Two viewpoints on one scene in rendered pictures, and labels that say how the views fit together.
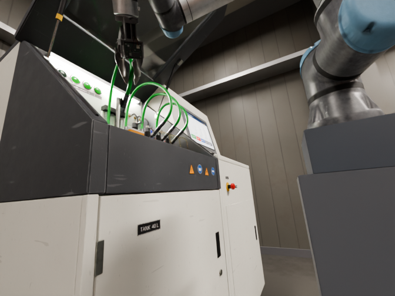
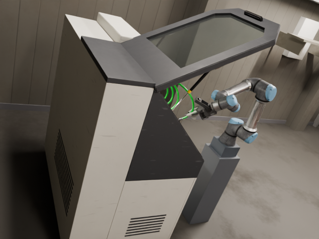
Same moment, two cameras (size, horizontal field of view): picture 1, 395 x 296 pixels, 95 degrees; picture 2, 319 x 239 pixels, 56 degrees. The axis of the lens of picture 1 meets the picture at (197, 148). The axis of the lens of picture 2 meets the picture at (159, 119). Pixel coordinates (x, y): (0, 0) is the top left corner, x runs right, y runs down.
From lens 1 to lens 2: 2.45 m
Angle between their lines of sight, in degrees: 71
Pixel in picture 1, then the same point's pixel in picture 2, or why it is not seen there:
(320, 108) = (228, 139)
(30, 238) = (168, 188)
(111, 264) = not seen: hidden behind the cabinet
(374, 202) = (226, 164)
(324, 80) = (234, 133)
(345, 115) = (231, 144)
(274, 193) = not seen: hidden behind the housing
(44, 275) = (175, 194)
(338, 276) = (215, 175)
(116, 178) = not seen: hidden behind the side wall
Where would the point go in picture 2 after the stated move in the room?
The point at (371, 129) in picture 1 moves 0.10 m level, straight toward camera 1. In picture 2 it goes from (233, 149) to (237, 156)
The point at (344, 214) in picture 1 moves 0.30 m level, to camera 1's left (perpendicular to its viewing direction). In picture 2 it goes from (221, 165) to (206, 178)
